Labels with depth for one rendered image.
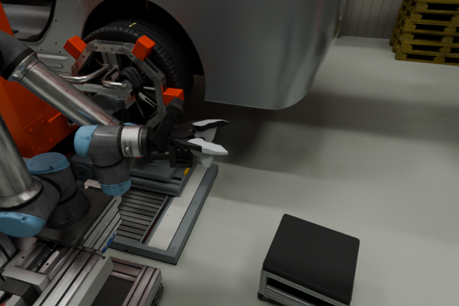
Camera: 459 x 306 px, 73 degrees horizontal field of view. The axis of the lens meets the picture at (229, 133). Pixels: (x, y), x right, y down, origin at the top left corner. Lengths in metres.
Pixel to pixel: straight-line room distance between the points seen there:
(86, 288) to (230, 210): 1.27
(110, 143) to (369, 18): 5.32
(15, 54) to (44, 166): 0.34
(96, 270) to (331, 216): 1.57
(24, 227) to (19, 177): 0.14
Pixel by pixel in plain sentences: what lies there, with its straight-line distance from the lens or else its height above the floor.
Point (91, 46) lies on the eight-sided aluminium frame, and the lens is 1.79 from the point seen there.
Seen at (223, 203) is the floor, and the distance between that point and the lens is 2.23.
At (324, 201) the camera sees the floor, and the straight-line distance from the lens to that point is 2.34.
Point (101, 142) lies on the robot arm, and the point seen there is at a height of 1.24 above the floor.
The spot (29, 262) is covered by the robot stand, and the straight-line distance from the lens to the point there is 1.23.
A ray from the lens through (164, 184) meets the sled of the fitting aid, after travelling 2.20.
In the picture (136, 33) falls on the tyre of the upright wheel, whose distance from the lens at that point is 1.74.
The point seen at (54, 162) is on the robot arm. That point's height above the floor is 1.05.
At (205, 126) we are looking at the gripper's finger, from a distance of 0.76.
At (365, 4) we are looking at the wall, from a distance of 5.72.
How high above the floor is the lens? 1.65
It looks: 35 degrees down
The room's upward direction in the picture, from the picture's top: straight up
